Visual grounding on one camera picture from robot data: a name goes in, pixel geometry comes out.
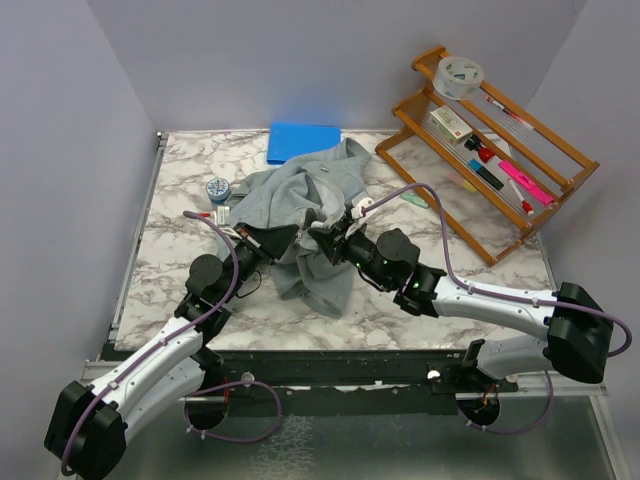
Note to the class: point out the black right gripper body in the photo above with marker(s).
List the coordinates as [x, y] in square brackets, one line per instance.
[337, 251]

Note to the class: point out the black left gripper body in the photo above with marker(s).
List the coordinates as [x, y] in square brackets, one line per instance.
[253, 239]

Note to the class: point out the grey zip-up jacket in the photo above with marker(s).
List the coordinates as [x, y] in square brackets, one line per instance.
[308, 188]

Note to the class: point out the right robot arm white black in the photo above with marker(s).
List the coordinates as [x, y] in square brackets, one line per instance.
[564, 330]

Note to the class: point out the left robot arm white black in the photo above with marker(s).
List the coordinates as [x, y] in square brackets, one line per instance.
[92, 424]

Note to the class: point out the blue patterned round container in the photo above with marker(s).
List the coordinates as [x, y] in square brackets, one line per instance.
[218, 190]

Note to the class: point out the mint green eraser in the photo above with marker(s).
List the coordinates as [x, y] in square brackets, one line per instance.
[414, 199]

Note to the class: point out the blue paper sheet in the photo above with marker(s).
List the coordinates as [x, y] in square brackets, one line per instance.
[289, 140]

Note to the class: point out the yellow highlighter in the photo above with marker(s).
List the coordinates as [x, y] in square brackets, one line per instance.
[468, 186]

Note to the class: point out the blue black highlighter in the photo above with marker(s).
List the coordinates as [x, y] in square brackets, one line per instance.
[485, 174]

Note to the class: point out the white green small box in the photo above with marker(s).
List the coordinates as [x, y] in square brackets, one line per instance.
[451, 127]

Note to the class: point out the wooden two-tier rack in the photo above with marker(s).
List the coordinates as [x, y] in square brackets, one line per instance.
[501, 173]

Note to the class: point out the red white marker pen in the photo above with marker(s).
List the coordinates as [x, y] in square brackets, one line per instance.
[526, 207]

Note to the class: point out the pink highlighter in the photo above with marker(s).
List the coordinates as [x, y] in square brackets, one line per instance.
[527, 183]

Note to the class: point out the clear tape roll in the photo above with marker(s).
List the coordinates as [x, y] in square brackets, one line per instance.
[458, 78]

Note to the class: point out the red pen on top shelf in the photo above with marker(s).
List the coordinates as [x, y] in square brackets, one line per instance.
[492, 101]

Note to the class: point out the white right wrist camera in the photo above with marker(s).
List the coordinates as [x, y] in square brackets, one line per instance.
[357, 214]

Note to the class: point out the aluminium frame rail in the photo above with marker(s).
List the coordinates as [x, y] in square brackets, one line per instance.
[548, 388]

